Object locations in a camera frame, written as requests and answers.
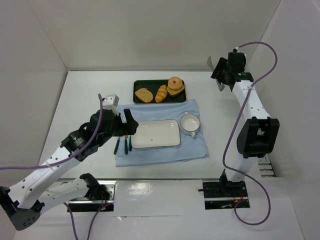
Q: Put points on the white bowl with handles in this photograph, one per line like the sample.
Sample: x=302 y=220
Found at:
x=189 y=124

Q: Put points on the brown bread slice right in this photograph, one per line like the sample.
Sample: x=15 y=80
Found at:
x=174 y=93

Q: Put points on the golden bread roll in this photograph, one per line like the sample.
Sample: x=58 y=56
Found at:
x=161 y=94

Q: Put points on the gold knife green handle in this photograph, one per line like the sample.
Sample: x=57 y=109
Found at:
x=126 y=150

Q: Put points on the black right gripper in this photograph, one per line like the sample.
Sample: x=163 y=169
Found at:
x=221 y=72

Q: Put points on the brown bread slice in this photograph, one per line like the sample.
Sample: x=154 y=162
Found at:
x=144 y=95
x=174 y=93

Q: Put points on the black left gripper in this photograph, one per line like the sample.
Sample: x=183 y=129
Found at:
x=122 y=124

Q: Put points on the gold spoon green handle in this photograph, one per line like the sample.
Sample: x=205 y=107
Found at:
x=130 y=144

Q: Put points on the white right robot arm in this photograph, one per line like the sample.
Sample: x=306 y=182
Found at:
x=258 y=134

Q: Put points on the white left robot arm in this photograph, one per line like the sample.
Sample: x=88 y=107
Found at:
x=27 y=200

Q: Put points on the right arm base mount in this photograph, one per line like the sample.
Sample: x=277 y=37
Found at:
x=218 y=197

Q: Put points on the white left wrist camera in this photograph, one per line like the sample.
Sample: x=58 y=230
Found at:
x=110 y=102

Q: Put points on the pink glazed donut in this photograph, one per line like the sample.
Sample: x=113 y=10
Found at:
x=175 y=83

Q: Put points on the dark green tray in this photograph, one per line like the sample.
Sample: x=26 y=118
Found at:
x=153 y=85

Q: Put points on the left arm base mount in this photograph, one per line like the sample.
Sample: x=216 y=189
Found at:
x=102 y=198

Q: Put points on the white rectangular plate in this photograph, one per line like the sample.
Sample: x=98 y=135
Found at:
x=156 y=133

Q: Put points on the metal tongs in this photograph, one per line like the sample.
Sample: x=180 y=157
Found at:
x=221 y=86

